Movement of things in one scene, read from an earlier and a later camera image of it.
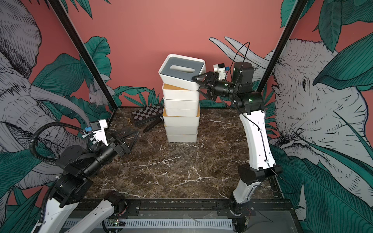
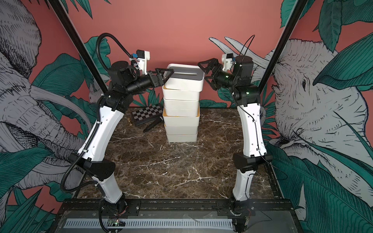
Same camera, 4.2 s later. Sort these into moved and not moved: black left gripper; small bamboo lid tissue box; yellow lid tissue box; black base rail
Moved: black left gripper
Not moved: black base rail; small bamboo lid tissue box; yellow lid tissue box
